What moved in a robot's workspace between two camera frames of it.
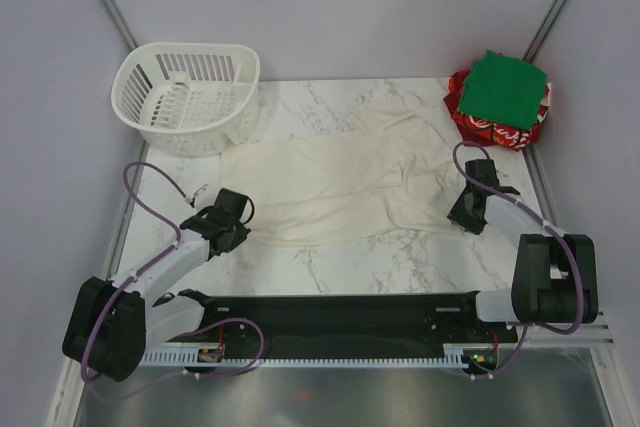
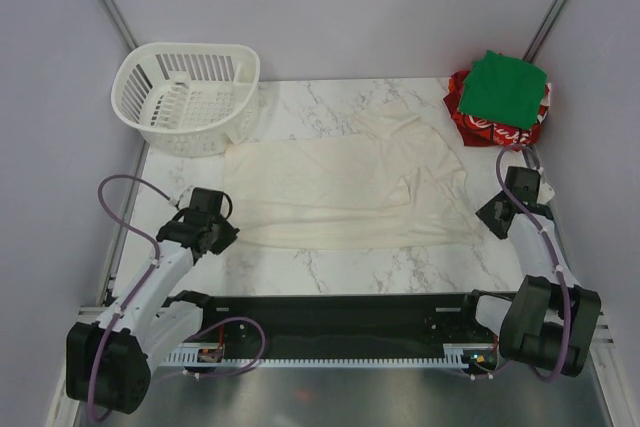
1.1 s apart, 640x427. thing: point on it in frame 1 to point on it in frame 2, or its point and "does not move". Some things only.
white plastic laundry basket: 187,98 does not move
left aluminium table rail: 125,215 does not move
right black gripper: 472,226 to 486,212
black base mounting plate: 343,321 does not move
